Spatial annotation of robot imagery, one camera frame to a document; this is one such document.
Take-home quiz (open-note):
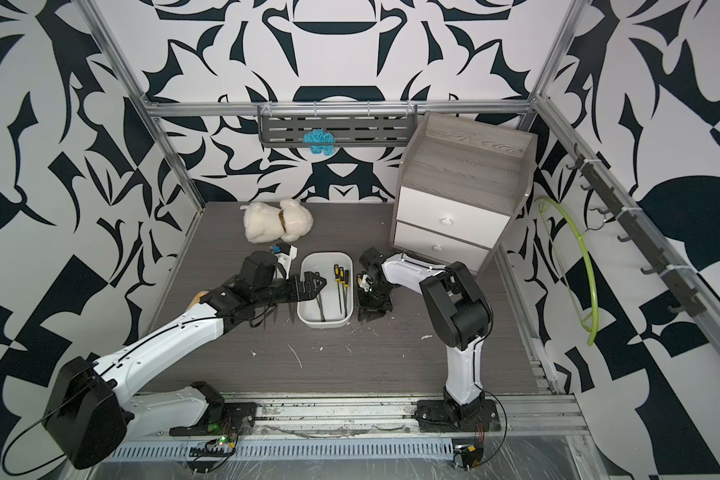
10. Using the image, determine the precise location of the grey wall hook rail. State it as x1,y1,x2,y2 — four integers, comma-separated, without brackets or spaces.
568,145,707,317

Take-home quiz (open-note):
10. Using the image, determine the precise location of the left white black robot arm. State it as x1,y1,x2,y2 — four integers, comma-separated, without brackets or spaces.
41,251,328,469

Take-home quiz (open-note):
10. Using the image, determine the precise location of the green hoop tube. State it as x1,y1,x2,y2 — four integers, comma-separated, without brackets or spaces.
535,196,600,347

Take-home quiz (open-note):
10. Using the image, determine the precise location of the grey white drawer cabinet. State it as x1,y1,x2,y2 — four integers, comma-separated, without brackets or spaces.
390,113,538,273

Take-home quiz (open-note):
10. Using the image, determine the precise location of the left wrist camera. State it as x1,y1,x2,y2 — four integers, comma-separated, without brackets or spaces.
270,242,298,279

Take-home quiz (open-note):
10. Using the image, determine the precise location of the file with yellow handle three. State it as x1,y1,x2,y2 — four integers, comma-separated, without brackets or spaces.
341,268,350,316

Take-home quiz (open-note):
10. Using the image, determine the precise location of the file with yellow handle one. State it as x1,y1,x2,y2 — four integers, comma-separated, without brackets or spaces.
315,292,326,322

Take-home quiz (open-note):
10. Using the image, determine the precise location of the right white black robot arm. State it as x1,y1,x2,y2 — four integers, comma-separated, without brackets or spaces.
356,248,500,432

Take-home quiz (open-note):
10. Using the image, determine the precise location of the yellow sponge pad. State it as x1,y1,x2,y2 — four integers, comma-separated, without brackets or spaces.
187,291,208,310

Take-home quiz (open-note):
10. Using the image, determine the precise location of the teal crumpled cloth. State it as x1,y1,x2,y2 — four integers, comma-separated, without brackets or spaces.
303,129,336,156

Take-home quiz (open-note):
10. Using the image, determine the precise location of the grey wall shelf rack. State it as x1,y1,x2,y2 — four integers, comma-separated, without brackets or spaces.
257,103,418,148

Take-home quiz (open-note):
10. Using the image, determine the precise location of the white plush toy animal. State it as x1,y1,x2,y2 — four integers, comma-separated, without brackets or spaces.
241,199,314,244

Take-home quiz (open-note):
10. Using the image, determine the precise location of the aluminium cage frame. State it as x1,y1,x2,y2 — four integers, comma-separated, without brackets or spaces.
71,0,720,480

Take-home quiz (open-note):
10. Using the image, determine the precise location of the white plastic storage box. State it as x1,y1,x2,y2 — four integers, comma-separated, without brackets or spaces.
297,252,355,329

